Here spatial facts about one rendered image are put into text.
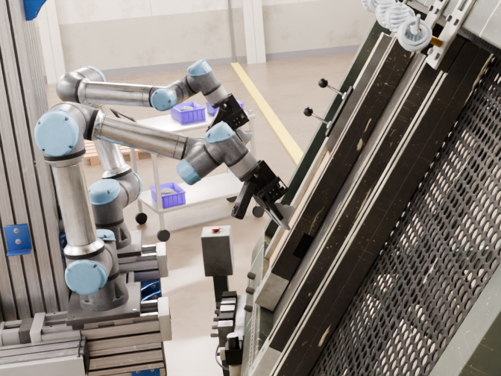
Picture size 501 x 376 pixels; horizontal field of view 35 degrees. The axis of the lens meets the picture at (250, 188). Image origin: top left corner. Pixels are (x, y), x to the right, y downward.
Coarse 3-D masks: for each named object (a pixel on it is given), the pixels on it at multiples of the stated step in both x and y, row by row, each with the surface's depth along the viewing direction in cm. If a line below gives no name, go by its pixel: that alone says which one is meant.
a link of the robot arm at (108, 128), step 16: (96, 112) 231; (96, 128) 230; (112, 128) 231; (128, 128) 232; (144, 128) 233; (128, 144) 233; (144, 144) 232; (160, 144) 232; (176, 144) 233; (192, 144) 233
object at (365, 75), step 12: (384, 36) 283; (384, 48) 284; (372, 60) 285; (360, 72) 292; (372, 72) 287; (360, 84) 288; (360, 96) 290; (348, 108) 291; (348, 120) 292; (336, 132) 294; (324, 144) 296; (324, 156) 297; (312, 168) 299; (300, 192) 302; (276, 240) 308
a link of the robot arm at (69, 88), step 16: (64, 80) 283; (80, 80) 280; (64, 96) 282; (80, 96) 279; (96, 96) 278; (112, 96) 276; (128, 96) 274; (144, 96) 272; (160, 96) 268; (176, 96) 271
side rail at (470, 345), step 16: (496, 272) 112; (496, 288) 110; (480, 304) 112; (496, 304) 108; (464, 320) 115; (480, 320) 110; (496, 320) 106; (464, 336) 112; (480, 336) 108; (496, 336) 107; (448, 352) 115; (464, 352) 110; (480, 352) 108; (496, 352) 108; (448, 368) 113; (464, 368) 109; (480, 368) 109; (496, 368) 109
